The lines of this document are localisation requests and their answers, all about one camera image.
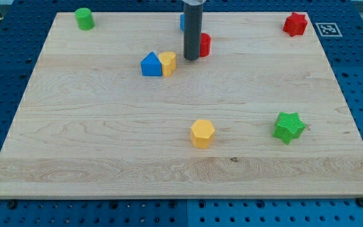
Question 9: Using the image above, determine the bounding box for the blue triangle block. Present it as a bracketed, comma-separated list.
[141, 52, 162, 76]

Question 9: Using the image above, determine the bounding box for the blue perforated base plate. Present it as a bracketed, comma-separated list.
[0, 1, 363, 226]

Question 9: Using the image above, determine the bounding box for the yellow hexagon block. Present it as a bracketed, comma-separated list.
[190, 119, 216, 149]

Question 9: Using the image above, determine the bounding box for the green star block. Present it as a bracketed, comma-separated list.
[272, 112, 306, 144]

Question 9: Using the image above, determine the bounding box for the red cylinder block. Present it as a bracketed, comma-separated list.
[200, 33, 212, 57]

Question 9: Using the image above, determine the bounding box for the green cylinder block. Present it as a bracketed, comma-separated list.
[74, 8, 95, 30]

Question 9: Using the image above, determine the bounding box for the white fiducial marker tag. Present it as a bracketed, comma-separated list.
[315, 22, 342, 37]

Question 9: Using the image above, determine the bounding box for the blue block behind rod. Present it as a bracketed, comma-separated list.
[180, 14, 185, 32]

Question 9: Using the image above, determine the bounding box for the wooden board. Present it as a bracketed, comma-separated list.
[0, 12, 363, 200]

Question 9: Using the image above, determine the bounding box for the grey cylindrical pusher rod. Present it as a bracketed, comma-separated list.
[183, 0, 204, 61]

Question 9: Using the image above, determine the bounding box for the red star block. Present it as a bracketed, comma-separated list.
[282, 12, 308, 37]

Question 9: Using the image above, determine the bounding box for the yellow heart block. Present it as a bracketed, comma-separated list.
[158, 52, 176, 77]

